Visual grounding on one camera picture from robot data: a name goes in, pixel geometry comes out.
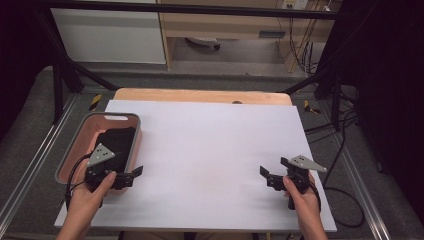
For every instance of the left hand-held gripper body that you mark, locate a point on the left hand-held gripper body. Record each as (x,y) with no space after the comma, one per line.
(100,156)

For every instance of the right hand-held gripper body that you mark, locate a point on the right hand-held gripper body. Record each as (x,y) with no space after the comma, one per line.
(305,165)

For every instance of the black cloth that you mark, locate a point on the black cloth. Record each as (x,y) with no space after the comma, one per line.
(116,140)

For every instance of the pink bin with grey rim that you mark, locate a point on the pink bin with grey rim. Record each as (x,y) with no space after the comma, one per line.
(83,140)

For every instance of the person's right hand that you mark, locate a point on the person's right hand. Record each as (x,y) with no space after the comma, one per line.
(308,203)

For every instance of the person's left hand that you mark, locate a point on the person's left hand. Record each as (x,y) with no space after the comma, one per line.
(85,203)

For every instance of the yellow black tape strip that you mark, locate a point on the yellow black tape strip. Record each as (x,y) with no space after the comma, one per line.
(311,108)
(95,101)

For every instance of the white board sheet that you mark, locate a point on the white board sheet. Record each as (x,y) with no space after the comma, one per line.
(200,166)

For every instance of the black metal stand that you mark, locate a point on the black metal stand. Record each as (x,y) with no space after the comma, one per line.
(58,83)
(335,90)

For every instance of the dark curtain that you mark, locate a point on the dark curtain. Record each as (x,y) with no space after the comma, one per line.
(390,100)
(20,66)

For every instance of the white cabinet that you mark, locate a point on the white cabinet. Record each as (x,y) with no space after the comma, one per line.
(110,36)

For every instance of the office chair base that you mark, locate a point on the office chair base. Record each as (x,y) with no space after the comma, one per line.
(203,40)

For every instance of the light wooden desk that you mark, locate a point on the light wooden desk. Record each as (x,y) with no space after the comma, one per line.
(226,25)

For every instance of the white power strip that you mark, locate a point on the white power strip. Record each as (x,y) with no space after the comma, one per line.
(295,4)

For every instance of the aluminium floor rail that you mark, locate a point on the aluminium floor rail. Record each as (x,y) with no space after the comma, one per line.
(361,190)
(36,156)

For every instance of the black horizontal frame bar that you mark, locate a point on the black horizontal frame bar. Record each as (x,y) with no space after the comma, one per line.
(200,8)

